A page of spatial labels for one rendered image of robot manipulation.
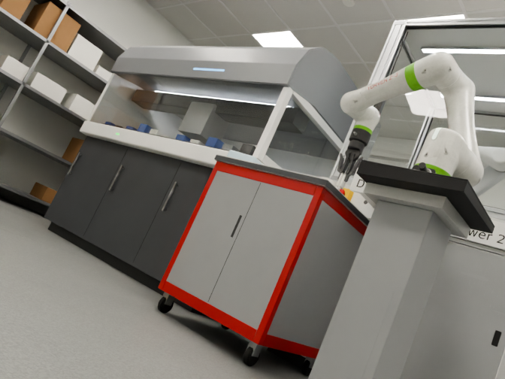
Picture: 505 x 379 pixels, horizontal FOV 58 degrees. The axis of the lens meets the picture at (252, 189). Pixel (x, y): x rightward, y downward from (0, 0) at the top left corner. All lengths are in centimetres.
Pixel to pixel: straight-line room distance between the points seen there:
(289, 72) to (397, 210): 134
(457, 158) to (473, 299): 66
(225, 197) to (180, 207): 80
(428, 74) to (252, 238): 96
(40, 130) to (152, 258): 297
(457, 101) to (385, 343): 103
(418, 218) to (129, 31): 487
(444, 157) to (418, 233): 30
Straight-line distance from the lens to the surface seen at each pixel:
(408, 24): 289
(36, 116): 544
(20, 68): 494
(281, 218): 181
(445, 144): 169
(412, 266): 150
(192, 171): 285
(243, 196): 196
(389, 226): 157
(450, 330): 210
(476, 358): 208
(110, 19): 582
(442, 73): 197
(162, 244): 278
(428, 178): 146
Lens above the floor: 30
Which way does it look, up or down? 10 degrees up
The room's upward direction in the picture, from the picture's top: 24 degrees clockwise
